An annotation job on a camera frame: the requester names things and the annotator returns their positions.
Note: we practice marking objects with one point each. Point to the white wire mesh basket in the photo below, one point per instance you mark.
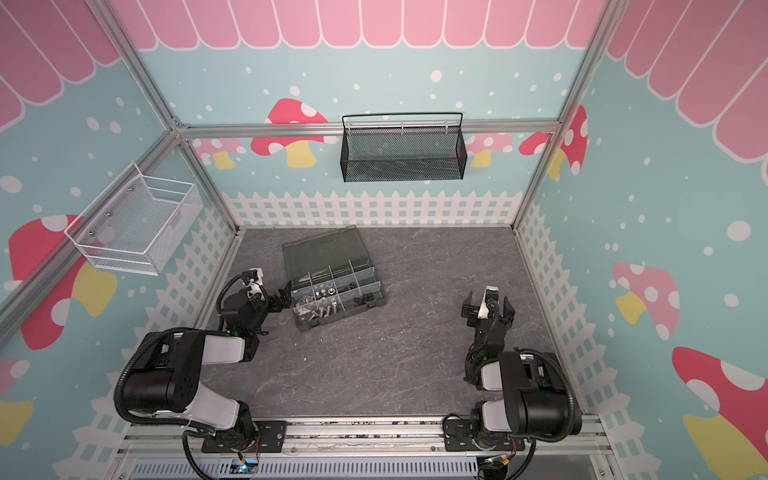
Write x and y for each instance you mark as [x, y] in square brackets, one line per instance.
[137, 224]

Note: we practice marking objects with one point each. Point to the green plastic compartment organizer box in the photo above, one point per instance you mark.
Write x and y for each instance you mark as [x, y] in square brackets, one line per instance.
[338, 259]

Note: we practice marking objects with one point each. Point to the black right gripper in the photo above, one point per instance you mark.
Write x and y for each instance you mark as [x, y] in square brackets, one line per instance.
[488, 317]

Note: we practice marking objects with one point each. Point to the black wire mesh basket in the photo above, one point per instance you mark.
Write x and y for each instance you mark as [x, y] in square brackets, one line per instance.
[412, 146]

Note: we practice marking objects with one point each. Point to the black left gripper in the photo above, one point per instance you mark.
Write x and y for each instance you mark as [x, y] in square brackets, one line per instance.
[285, 297]

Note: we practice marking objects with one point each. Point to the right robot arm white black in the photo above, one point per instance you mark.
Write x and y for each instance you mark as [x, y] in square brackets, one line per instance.
[536, 400]

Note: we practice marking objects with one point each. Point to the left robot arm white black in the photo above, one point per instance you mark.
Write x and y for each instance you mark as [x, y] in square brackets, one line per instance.
[160, 384]

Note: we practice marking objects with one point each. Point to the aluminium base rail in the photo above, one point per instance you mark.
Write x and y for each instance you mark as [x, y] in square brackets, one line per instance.
[365, 447]

